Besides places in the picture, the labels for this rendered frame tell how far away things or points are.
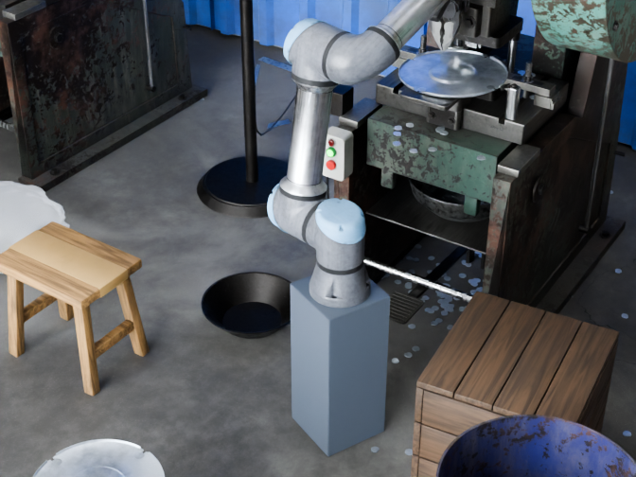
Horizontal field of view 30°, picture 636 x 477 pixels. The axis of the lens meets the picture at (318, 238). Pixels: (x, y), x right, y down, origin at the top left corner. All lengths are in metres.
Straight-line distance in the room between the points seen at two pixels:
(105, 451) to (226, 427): 0.59
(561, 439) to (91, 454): 1.02
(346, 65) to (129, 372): 1.22
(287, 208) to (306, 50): 0.40
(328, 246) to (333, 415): 0.48
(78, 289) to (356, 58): 1.03
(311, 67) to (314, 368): 0.77
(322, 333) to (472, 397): 0.40
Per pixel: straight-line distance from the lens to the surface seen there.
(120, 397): 3.33
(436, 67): 3.22
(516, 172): 3.06
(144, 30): 4.51
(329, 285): 2.83
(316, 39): 2.68
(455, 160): 3.17
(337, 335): 2.86
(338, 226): 2.75
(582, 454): 2.60
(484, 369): 2.86
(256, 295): 3.62
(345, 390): 2.99
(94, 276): 3.21
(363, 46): 2.63
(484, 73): 3.21
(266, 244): 3.87
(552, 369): 2.89
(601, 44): 2.80
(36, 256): 3.33
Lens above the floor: 2.18
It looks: 34 degrees down
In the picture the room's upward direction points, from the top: straight up
